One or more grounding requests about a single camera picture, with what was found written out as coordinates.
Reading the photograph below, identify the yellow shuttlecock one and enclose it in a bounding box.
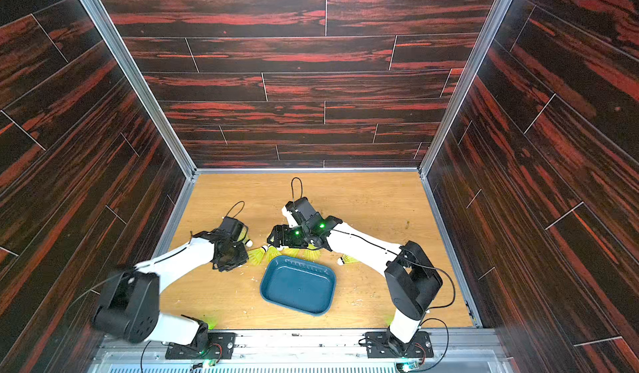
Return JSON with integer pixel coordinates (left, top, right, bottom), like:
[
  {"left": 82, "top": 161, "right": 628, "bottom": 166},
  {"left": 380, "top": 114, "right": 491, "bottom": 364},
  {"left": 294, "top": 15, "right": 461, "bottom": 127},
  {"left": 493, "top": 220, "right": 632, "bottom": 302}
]
[{"left": 247, "top": 246, "right": 268, "bottom": 266}]

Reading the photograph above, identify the yellow shuttlecock two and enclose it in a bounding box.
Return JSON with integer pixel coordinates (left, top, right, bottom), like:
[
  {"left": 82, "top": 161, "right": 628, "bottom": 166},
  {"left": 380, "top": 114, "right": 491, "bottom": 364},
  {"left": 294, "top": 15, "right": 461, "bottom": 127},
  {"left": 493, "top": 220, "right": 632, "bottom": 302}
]
[{"left": 337, "top": 255, "right": 359, "bottom": 266}]

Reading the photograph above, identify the yellow shuttlecock three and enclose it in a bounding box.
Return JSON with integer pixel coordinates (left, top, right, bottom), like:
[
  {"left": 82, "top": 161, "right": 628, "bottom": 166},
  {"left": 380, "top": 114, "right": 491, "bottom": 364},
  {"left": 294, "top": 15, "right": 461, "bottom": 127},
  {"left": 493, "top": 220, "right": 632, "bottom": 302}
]
[{"left": 264, "top": 246, "right": 281, "bottom": 264}]

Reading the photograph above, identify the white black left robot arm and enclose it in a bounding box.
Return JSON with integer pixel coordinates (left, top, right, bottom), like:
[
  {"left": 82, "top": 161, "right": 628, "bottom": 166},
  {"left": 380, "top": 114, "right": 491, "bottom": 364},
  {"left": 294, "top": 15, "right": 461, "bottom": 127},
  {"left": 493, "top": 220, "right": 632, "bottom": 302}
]
[{"left": 91, "top": 225, "right": 248, "bottom": 353}]

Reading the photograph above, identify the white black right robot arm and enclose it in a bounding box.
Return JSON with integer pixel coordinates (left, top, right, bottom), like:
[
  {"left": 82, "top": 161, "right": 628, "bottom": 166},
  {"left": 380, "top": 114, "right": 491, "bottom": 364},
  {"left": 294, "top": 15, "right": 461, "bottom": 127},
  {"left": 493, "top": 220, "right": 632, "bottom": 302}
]
[{"left": 266, "top": 203, "right": 444, "bottom": 346}]

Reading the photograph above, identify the teal plastic storage tray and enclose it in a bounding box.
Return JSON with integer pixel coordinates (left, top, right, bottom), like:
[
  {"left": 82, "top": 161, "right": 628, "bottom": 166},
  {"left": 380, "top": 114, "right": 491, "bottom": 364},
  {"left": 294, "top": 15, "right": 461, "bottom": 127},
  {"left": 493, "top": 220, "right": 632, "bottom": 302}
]
[{"left": 260, "top": 256, "right": 337, "bottom": 316}]

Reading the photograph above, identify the yellow shuttlecock four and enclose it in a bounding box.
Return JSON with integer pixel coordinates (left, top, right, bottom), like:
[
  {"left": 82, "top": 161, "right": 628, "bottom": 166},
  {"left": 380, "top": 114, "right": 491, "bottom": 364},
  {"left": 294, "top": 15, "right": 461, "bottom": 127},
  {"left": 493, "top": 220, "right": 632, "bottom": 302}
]
[{"left": 237, "top": 226, "right": 253, "bottom": 248}]

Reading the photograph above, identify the yellow shuttlecock six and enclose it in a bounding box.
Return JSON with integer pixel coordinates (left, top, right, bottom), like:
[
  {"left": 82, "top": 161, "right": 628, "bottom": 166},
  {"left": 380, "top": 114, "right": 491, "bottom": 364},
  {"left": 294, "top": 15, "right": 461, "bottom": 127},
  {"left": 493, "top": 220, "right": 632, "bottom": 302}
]
[{"left": 302, "top": 248, "right": 321, "bottom": 262}]

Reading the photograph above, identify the yellow shuttlecock five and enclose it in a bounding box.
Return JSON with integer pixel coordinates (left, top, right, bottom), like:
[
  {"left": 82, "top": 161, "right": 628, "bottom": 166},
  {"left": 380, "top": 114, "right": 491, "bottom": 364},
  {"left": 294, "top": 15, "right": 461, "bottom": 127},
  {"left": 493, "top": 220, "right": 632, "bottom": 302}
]
[{"left": 281, "top": 247, "right": 300, "bottom": 257}]

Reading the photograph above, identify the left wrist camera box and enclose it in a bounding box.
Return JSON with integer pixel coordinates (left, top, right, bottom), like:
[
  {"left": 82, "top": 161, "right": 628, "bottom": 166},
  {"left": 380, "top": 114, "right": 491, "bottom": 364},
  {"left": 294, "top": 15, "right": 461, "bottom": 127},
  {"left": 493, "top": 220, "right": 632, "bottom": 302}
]
[{"left": 220, "top": 216, "right": 246, "bottom": 242}]

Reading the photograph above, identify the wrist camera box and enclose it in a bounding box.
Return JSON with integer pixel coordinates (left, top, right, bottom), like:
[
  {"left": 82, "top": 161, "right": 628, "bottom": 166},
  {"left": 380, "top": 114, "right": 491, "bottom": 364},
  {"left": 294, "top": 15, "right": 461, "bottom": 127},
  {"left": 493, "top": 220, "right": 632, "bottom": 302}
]
[
  {"left": 220, "top": 216, "right": 246, "bottom": 242},
  {"left": 282, "top": 196, "right": 321, "bottom": 227}
]

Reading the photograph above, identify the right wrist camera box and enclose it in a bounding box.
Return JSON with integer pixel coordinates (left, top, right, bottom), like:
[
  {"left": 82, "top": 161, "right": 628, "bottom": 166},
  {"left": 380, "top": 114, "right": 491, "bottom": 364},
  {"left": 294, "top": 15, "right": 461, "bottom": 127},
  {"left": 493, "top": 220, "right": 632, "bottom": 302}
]
[{"left": 282, "top": 196, "right": 321, "bottom": 227}]

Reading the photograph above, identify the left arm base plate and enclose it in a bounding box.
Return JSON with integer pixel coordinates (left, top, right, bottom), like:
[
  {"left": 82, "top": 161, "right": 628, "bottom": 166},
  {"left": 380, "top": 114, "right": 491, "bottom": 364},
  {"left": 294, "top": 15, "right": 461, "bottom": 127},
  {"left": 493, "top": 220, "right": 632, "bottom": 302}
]
[{"left": 165, "top": 331, "right": 237, "bottom": 361}]

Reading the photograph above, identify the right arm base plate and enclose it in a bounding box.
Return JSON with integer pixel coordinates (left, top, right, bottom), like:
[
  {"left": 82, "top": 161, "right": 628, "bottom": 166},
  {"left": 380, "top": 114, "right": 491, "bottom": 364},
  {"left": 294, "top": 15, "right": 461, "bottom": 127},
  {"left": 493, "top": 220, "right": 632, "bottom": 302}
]
[{"left": 358, "top": 330, "right": 434, "bottom": 359}]

